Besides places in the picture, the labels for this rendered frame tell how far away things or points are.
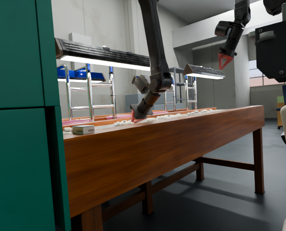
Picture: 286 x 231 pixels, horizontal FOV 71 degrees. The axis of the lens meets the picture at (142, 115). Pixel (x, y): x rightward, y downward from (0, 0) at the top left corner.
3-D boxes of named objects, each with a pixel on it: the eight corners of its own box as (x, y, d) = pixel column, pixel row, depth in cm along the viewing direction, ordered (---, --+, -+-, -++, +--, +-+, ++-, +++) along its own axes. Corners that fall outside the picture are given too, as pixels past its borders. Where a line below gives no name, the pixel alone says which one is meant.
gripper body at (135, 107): (128, 107, 87) (136, 95, 83) (144, 106, 94) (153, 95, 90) (135, 118, 84) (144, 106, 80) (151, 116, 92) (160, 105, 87)
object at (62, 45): (162, 68, 119) (161, 56, 119) (59, 54, 74) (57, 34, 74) (152, 71, 124) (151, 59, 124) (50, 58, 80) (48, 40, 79)
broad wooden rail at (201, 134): (264, 126, 175) (263, 105, 174) (62, 222, 45) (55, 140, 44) (249, 126, 184) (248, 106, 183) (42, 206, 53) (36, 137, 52)
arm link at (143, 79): (159, 82, 74) (172, 82, 81) (142, 63, 79) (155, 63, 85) (143, 105, 81) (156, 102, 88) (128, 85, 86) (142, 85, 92)
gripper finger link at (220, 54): (212, 67, 103) (220, 48, 100) (217, 68, 108) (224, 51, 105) (224, 71, 99) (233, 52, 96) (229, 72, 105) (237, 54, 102)
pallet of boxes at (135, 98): (158, 139, 485) (155, 95, 480) (185, 140, 439) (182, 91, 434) (127, 148, 403) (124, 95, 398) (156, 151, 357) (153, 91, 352)
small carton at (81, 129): (94, 132, 55) (94, 125, 54) (83, 134, 52) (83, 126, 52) (83, 131, 59) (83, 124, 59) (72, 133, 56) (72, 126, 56)
